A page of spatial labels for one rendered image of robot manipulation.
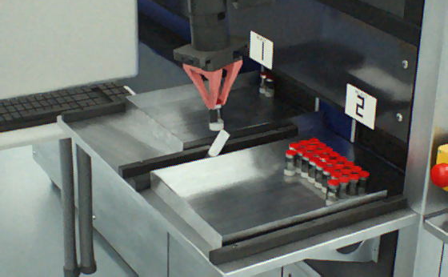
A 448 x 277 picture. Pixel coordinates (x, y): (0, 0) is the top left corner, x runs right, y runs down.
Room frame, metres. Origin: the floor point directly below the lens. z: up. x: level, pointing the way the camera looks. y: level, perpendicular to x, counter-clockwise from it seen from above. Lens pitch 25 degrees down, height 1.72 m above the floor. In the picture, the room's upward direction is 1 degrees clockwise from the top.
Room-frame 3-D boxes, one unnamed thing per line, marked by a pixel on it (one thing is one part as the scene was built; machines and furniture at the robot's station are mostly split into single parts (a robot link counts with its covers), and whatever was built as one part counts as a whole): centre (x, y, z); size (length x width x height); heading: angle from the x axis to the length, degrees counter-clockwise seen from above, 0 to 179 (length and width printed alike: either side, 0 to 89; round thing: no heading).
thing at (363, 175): (1.61, -0.22, 0.90); 0.18 x 0.02 x 0.05; 31
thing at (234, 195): (1.53, -0.08, 0.90); 0.34 x 0.26 x 0.04; 121
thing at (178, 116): (1.88, 0.00, 0.90); 0.34 x 0.26 x 0.04; 121
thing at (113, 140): (1.70, -0.03, 0.87); 0.70 x 0.48 x 0.02; 31
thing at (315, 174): (1.59, -0.18, 0.90); 0.18 x 0.02 x 0.05; 31
